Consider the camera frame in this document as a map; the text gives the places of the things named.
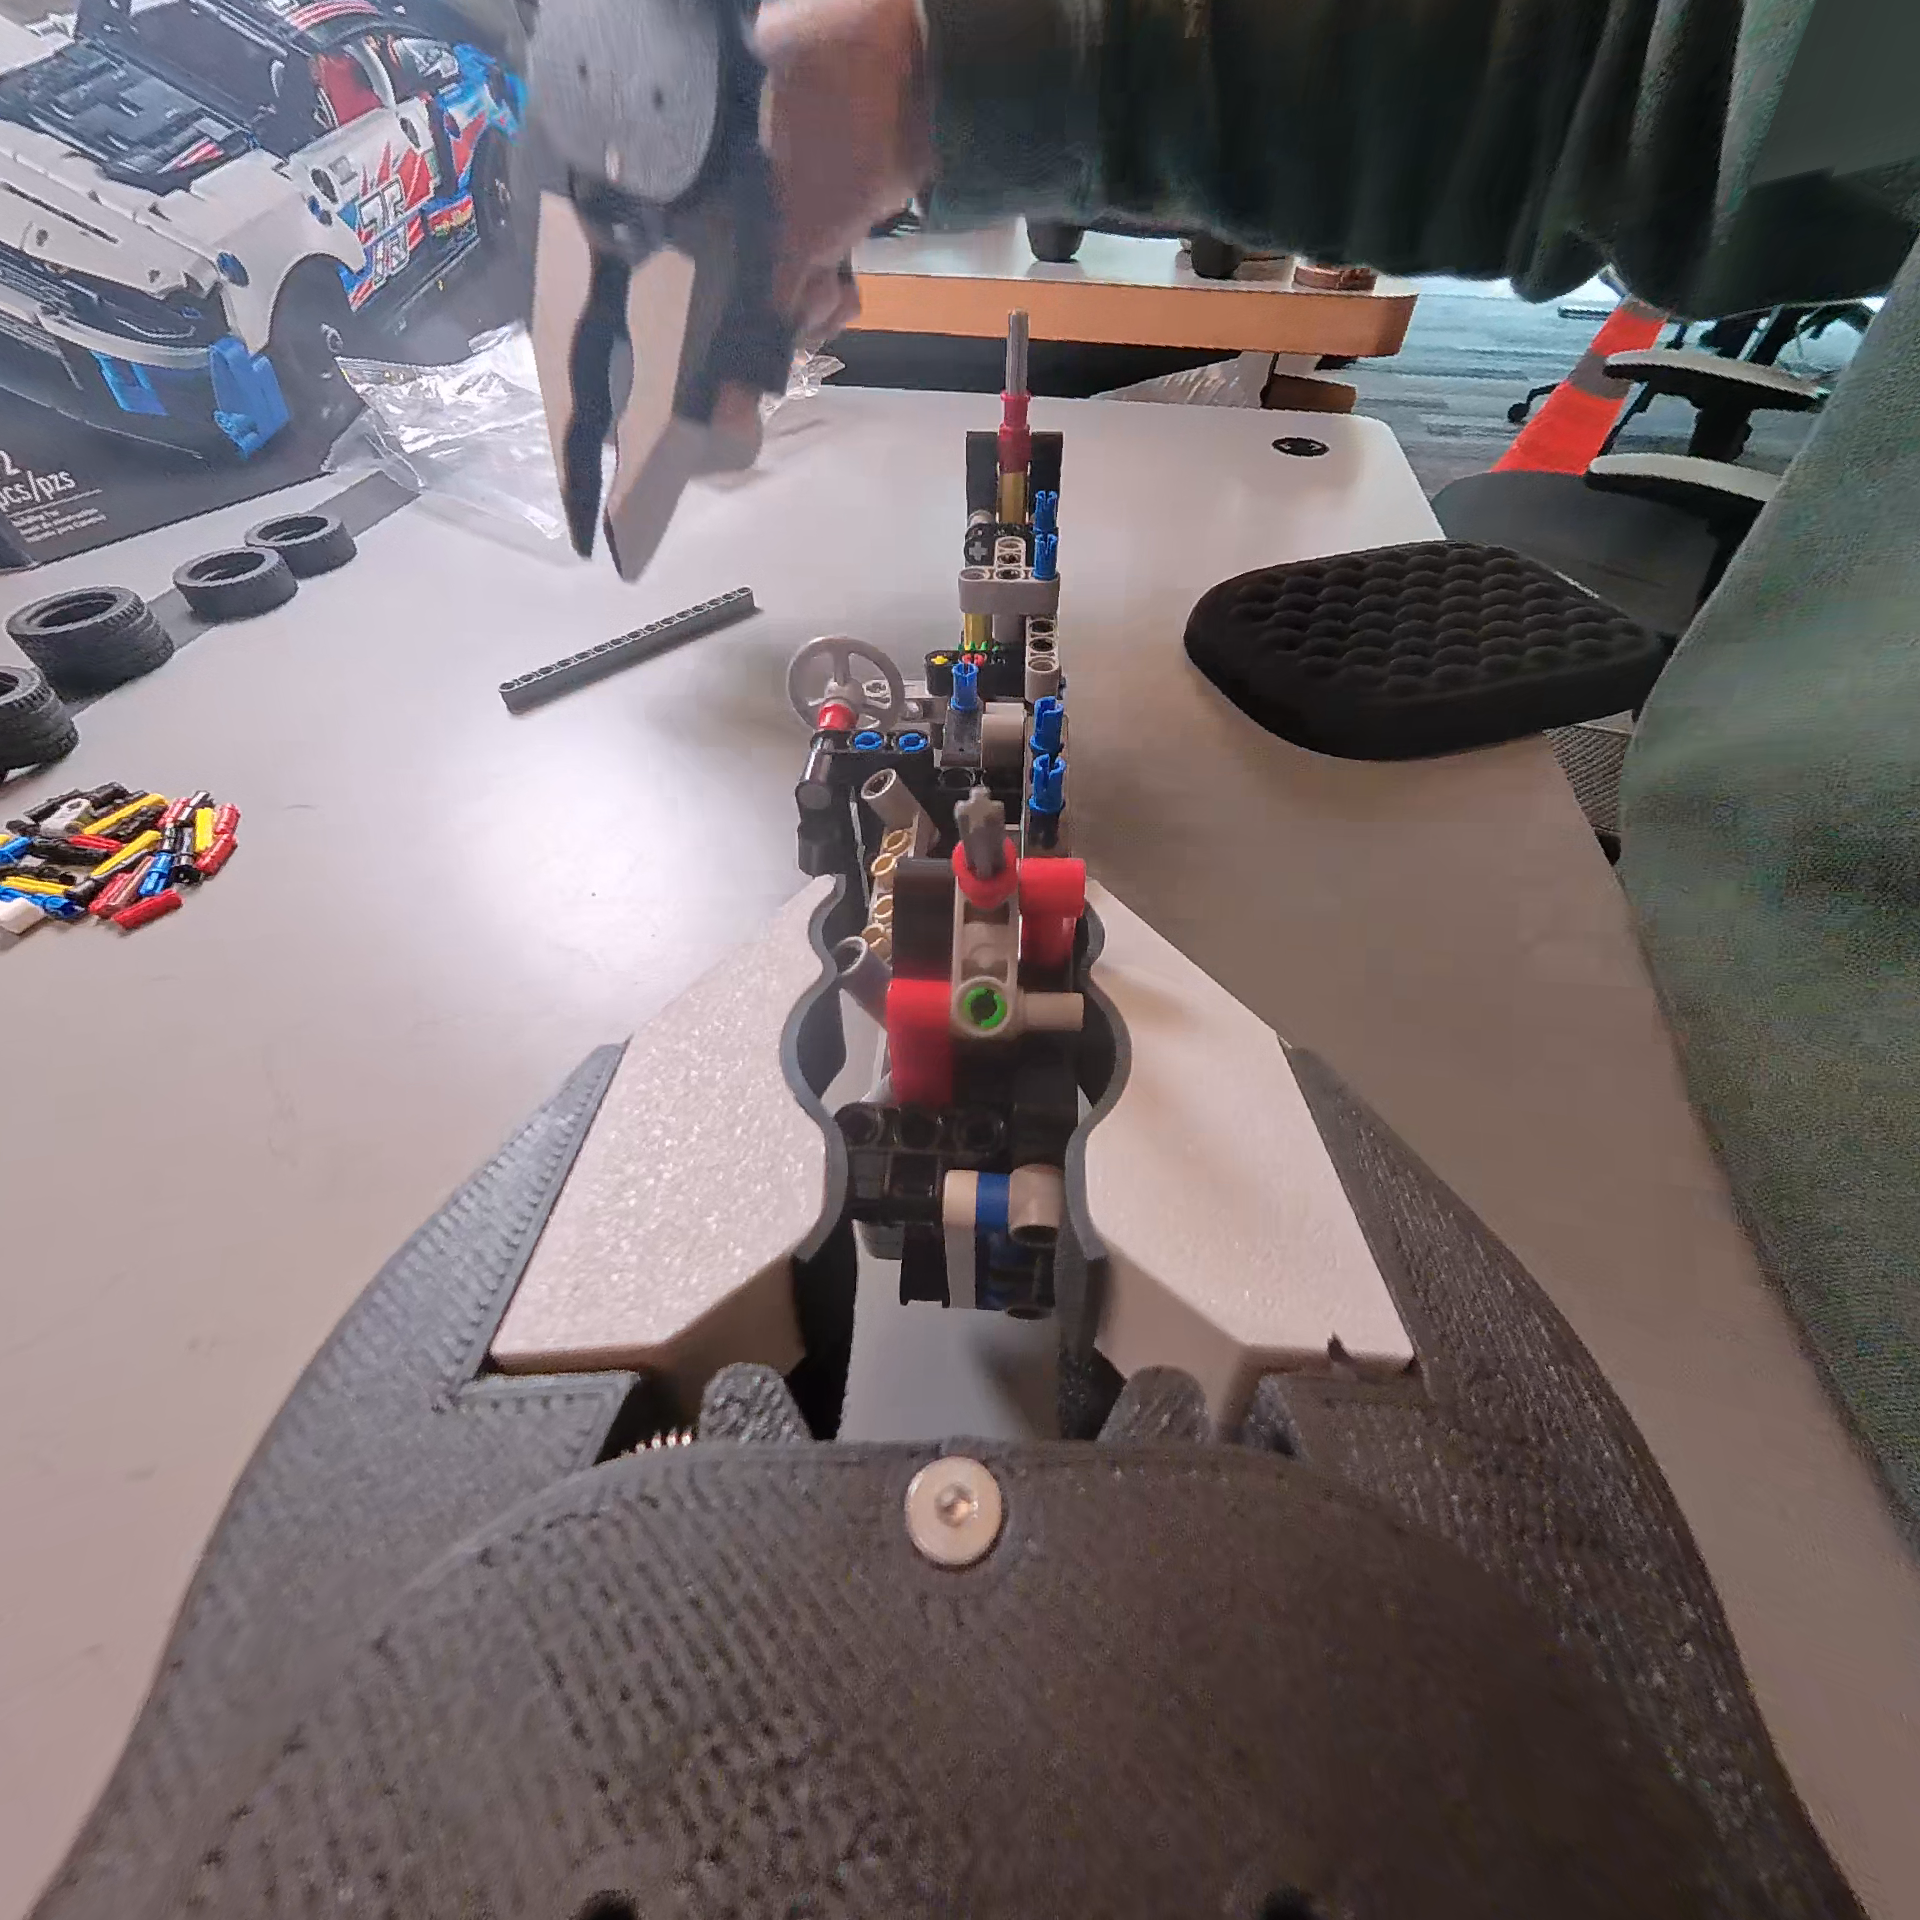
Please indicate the lego set box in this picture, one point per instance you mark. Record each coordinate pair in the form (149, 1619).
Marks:
(165, 226)

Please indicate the black rubber lego tire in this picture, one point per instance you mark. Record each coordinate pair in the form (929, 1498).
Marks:
(305, 542)
(33, 728)
(90, 639)
(234, 581)

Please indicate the lego car chassis assembly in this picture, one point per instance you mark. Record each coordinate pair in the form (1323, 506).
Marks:
(982, 902)

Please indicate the black chair armrest pad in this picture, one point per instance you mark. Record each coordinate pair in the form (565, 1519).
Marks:
(1424, 653)

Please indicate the wood-edged background table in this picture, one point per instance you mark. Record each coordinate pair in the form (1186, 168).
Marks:
(1140, 301)

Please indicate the person's green clothing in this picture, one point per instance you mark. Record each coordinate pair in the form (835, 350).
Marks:
(1785, 902)

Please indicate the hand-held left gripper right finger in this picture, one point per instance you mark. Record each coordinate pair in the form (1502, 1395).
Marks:
(1229, 1172)

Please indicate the long black lego beam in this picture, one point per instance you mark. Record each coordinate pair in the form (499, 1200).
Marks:
(628, 650)

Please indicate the clear plastic bag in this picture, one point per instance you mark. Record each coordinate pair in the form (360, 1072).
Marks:
(451, 435)

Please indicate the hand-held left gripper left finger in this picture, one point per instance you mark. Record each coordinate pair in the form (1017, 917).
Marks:
(660, 1172)

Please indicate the orange traffic cone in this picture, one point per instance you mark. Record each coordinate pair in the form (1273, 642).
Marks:
(1560, 406)

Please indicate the pile of small lego pins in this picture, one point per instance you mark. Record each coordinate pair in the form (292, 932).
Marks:
(120, 855)

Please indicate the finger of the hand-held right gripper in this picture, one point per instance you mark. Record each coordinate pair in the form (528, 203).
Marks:
(675, 435)
(557, 375)

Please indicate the person's right hand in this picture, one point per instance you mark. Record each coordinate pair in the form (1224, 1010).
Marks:
(838, 136)

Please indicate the person's right forearm green sleeve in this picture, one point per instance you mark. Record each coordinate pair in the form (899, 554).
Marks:
(1348, 136)

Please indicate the black office chair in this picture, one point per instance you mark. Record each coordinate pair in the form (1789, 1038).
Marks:
(1589, 524)

